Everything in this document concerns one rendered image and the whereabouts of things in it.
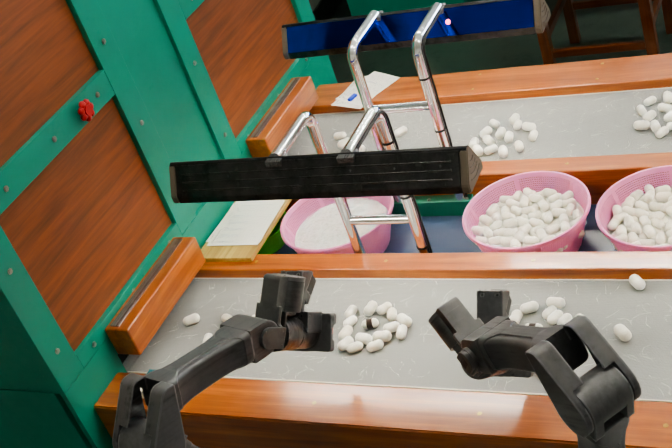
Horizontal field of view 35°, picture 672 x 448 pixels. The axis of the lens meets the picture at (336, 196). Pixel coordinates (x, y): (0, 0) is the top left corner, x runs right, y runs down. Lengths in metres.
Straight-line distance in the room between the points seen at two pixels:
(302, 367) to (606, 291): 0.59
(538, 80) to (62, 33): 1.17
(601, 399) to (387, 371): 0.70
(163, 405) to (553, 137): 1.27
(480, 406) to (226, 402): 0.49
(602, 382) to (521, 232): 0.88
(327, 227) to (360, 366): 0.50
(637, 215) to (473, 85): 0.71
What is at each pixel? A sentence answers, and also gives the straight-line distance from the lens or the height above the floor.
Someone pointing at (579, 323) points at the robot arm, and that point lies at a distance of 1.42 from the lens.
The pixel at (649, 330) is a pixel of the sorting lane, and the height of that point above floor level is 0.74.
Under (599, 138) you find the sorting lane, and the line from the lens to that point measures 2.48.
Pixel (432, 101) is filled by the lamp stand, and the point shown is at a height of 0.98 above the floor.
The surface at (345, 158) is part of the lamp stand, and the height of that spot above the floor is 1.11.
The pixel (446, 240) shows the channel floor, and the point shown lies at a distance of 2.40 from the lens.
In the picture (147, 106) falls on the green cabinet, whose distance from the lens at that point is 2.38.
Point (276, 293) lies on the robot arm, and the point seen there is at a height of 1.05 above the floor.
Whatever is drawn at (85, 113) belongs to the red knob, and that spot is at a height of 1.24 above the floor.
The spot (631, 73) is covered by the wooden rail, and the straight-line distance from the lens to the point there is 2.66.
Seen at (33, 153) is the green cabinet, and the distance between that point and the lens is 2.09.
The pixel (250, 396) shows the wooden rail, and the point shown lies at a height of 0.77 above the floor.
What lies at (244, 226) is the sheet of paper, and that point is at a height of 0.78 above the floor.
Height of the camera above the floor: 2.06
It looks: 31 degrees down
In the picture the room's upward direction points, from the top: 20 degrees counter-clockwise
